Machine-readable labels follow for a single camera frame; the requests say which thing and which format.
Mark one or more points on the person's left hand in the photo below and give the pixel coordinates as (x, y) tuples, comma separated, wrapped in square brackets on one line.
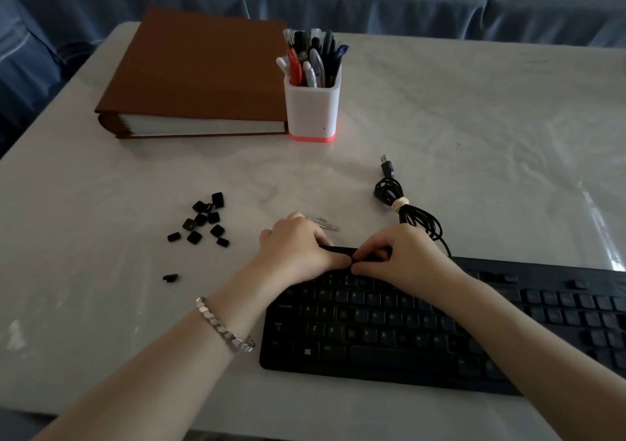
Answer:
[(293, 250)]

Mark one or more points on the person's right hand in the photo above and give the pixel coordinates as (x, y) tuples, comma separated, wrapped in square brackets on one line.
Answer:
[(415, 259)]

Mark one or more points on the person's right fingers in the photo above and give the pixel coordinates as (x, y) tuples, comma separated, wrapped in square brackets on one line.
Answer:
[(371, 265)]

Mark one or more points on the person's left fingers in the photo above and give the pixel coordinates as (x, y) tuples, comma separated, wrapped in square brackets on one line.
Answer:
[(337, 261)]

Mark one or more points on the black computer keyboard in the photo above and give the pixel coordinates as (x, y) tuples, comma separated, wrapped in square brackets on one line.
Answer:
[(371, 338)]

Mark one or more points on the person's left forearm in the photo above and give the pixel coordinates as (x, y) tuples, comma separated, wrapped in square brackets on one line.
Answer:
[(161, 372)]

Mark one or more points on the person's right forearm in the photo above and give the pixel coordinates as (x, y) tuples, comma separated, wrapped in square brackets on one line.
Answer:
[(538, 357)]

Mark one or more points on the silver metal keycap puller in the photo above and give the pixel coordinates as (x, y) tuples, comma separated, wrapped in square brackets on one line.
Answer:
[(325, 224)]

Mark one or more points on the pile of black keycaps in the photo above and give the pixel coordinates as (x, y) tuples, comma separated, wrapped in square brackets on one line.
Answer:
[(200, 219)]

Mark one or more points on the white pen holder pink base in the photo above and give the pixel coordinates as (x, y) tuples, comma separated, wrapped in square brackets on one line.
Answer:
[(312, 110)]

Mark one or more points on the single black keycap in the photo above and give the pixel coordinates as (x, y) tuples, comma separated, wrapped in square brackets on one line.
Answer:
[(170, 277)]

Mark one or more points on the bunch of pens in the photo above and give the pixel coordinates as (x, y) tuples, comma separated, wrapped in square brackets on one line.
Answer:
[(313, 59)]

